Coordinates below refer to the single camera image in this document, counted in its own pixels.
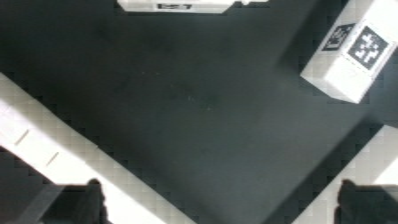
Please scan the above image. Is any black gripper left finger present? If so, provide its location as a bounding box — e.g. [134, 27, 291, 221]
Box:
[15, 179, 113, 224]

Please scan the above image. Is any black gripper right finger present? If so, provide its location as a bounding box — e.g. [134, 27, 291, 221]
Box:
[333, 179, 398, 224]

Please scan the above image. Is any white leg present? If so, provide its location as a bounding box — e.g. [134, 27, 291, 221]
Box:
[299, 0, 398, 103]

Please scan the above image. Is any white square table top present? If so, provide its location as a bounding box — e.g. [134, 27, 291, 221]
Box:
[115, 0, 269, 14]

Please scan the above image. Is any white U-shaped obstacle fence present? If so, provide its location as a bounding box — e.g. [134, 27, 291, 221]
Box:
[0, 73, 398, 224]

